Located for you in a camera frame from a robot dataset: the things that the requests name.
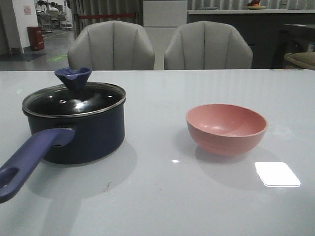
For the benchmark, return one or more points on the pink bowl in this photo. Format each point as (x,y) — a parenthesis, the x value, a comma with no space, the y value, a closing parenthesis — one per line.
(224,129)

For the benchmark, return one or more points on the glass lid with blue knob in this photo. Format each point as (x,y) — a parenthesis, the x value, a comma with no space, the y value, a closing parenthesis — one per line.
(75,97)

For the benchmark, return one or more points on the dark blue saucepan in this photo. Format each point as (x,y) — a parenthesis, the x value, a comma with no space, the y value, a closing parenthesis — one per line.
(65,141)

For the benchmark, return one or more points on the right beige upholstered chair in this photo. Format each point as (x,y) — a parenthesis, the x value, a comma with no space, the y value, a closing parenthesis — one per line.
(206,45)

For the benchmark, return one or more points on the beige upholstered chair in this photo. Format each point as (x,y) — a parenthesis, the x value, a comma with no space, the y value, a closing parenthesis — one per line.
(206,45)
(112,45)

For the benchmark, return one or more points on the left beige upholstered chair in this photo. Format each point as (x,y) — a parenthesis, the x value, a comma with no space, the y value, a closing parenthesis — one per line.
(112,45)

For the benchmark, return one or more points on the white refrigerator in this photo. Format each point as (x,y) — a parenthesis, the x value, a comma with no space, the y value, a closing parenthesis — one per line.
(160,19)

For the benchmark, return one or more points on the red belt barrier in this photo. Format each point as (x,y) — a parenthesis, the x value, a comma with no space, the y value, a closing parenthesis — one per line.
(107,16)

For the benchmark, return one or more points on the flat tray on counter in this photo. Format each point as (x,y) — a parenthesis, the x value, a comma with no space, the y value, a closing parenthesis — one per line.
(208,8)

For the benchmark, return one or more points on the grey pleated curtain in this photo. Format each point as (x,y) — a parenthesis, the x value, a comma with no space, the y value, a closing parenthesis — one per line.
(101,7)

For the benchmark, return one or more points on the dark kitchen counter cabinet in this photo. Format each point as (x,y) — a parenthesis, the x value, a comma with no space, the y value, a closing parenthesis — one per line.
(261,29)

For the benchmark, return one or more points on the dark floor mat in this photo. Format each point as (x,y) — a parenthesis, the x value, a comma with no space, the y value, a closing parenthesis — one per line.
(19,57)

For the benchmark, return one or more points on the seated person in white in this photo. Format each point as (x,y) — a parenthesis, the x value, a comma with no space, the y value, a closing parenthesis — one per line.
(54,12)

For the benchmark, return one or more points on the red waste bin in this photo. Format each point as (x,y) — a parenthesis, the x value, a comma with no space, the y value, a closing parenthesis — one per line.
(35,38)

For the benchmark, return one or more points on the fruit plate on counter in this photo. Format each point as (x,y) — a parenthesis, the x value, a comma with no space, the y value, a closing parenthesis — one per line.
(254,5)

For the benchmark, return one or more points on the olive cushion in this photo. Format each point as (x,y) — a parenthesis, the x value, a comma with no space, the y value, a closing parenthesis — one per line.
(304,60)

